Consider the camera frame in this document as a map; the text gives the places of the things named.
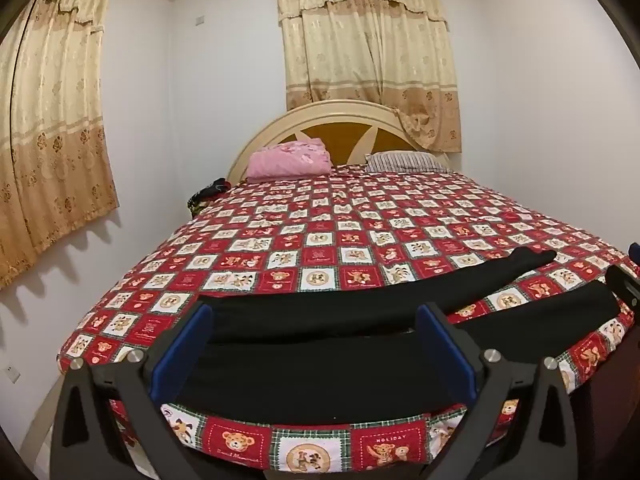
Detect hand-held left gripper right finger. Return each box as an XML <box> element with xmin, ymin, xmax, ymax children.
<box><xmin>415</xmin><ymin>302</ymin><xmax>581</xmax><ymax>480</ymax></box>

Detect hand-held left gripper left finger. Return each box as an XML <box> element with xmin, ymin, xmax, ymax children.
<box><xmin>50</xmin><ymin>303</ymin><xmax>216</xmax><ymax>480</ymax></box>

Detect black pants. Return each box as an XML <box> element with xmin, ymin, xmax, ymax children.
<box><xmin>175</xmin><ymin>247</ymin><xmax>621</xmax><ymax>423</ymax></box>

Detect dark clothing pile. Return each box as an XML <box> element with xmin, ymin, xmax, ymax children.
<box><xmin>187</xmin><ymin>177</ymin><xmax>232</xmax><ymax>213</ymax></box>

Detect red bear-print bed sheet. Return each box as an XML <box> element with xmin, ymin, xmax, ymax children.
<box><xmin>56</xmin><ymin>165</ymin><xmax>640</xmax><ymax>473</ymax></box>

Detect striped pillow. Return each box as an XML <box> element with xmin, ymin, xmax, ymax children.
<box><xmin>365</xmin><ymin>151</ymin><xmax>451</xmax><ymax>173</ymax></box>

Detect pink folded blanket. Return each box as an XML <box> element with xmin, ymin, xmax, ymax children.
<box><xmin>246</xmin><ymin>141</ymin><xmax>333</xmax><ymax>181</ymax></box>

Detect cream wooden bed headboard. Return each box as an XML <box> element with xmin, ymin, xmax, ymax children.
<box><xmin>227</xmin><ymin>100</ymin><xmax>451</xmax><ymax>183</ymax></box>

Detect beige floral curtain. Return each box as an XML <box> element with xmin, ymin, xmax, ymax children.
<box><xmin>0</xmin><ymin>0</ymin><xmax>121</xmax><ymax>291</ymax></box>
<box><xmin>276</xmin><ymin>0</ymin><xmax>463</xmax><ymax>153</ymax></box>

